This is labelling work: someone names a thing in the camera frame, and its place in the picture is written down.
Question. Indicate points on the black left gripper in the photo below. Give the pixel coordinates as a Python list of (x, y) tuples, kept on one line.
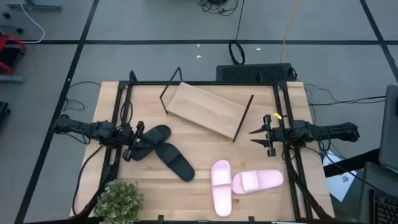
[(132, 140)]

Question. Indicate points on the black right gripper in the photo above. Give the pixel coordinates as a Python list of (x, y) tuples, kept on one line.
[(280, 133)]

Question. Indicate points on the black slide sandal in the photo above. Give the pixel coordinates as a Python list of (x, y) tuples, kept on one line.
[(158, 133), (177, 161)]

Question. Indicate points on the pink slide sandal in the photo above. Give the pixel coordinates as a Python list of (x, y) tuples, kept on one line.
[(264, 180), (221, 193)]

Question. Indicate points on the wooden shelf black metal frame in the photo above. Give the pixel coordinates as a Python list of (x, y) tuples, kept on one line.
[(205, 109)]

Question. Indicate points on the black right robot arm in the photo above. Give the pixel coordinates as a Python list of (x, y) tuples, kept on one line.
[(335, 131)]

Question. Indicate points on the yellow tag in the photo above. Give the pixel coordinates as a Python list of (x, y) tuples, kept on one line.
[(277, 116)]

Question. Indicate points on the black keyboard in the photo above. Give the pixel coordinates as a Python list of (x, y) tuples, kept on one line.
[(248, 74), (387, 210)]

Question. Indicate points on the green artificial plant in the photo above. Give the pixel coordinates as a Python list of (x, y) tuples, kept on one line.
[(119, 202)]

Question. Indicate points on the white paper sheet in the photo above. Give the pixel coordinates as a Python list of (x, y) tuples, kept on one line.
[(340, 183)]

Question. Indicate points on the black desk leg bar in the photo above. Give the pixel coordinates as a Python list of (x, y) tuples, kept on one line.
[(351, 163)]

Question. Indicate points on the grey monitor back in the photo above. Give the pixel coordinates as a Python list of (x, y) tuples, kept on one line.
[(390, 130)]

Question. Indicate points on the red and black cart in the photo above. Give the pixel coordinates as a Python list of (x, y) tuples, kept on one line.
[(14, 40)]

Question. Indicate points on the grey desk foot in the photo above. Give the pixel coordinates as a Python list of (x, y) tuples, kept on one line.
[(34, 6)]

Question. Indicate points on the black metal table frame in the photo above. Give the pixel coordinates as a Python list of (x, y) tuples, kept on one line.
[(202, 83)]

